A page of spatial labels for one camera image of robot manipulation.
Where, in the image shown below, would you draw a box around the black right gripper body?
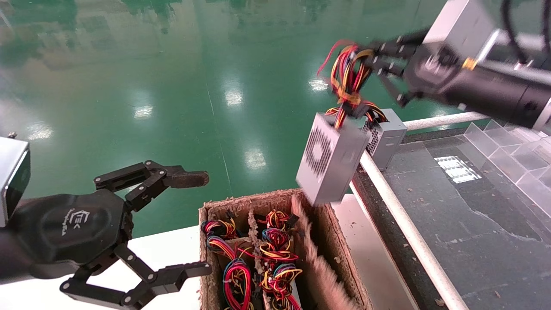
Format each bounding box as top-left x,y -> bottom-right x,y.
402,41 -> 463,102

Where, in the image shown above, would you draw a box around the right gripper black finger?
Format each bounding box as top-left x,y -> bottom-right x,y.
366,58 -> 414,108
368,30 -> 427,59

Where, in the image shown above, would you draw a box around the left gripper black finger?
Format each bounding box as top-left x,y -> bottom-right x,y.
94,160 -> 210,212
59,243 -> 213,310

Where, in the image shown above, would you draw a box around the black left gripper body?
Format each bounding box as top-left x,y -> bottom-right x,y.
11,189 -> 133,279

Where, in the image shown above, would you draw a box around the grey power supply rainbow cables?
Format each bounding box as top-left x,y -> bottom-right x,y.
295,40 -> 375,206

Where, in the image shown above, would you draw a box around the brown cardboard divider box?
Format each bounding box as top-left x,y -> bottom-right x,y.
198,188 -> 373,310

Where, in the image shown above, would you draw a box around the clear acrylic divider rack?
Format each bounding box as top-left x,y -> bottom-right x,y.
463,120 -> 551,207

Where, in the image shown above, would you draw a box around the white conveyor side panel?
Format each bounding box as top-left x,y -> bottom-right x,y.
331,194 -> 420,310

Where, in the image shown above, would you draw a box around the white conveyor rail pipe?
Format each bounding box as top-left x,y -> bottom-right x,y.
350,149 -> 471,310
404,111 -> 491,131

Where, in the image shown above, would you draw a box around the grey power supply orange cables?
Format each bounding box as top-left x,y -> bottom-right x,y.
357,101 -> 408,171

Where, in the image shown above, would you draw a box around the power supply with coloured cables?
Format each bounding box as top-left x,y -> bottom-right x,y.
201,219 -> 241,239
258,210 -> 300,229
257,228 -> 300,262
207,236 -> 254,310
258,263 -> 304,310

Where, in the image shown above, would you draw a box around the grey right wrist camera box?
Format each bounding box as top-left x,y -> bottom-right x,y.
424,0 -> 500,54

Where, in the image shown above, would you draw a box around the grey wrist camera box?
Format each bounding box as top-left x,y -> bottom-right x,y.
0,137 -> 31,228
424,0 -> 500,54

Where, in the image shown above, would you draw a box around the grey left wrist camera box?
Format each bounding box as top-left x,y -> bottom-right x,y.
0,137 -> 31,228

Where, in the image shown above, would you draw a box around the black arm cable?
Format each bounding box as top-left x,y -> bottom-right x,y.
542,0 -> 551,48
501,0 -> 532,67

